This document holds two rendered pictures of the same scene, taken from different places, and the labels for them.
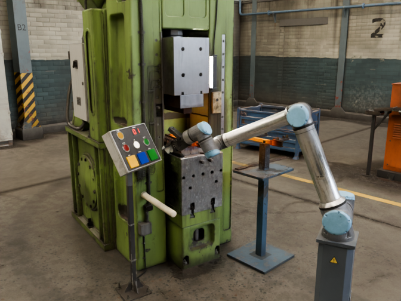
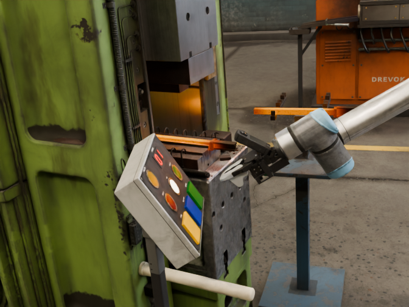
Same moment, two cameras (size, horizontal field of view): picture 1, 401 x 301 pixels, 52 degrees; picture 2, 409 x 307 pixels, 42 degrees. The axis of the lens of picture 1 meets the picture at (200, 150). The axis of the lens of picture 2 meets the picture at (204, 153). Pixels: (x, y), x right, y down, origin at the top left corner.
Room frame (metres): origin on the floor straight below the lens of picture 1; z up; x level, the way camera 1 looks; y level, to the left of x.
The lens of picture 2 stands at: (1.28, 0.97, 1.74)
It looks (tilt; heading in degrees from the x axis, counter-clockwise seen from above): 22 degrees down; 332
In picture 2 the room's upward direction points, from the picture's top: 5 degrees counter-clockwise
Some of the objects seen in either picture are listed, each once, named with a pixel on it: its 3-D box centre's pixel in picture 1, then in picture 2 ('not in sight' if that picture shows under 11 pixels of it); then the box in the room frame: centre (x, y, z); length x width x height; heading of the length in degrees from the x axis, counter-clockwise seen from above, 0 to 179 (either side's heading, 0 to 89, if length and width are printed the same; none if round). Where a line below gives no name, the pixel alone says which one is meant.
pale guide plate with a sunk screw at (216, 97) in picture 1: (216, 102); (209, 58); (3.26, -0.13, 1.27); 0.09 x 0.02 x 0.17; 124
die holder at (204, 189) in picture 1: (183, 174); (174, 201); (3.19, 0.14, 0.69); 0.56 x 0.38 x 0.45; 34
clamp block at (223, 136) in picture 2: not in sight; (215, 141); (3.12, -0.05, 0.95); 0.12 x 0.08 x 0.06; 34
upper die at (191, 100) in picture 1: (177, 98); (154, 63); (3.15, 0.18, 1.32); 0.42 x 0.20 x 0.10; 34
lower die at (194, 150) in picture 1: (178, 143); (164, 150); (3.15, 0.18, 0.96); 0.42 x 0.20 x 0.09; 34
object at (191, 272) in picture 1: (196, 266); not in sight; (2.94, 0.04, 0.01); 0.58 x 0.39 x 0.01; 124
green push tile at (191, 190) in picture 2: (151, 154); (193, 195); (2.61, 0.32, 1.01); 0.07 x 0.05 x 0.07; 149
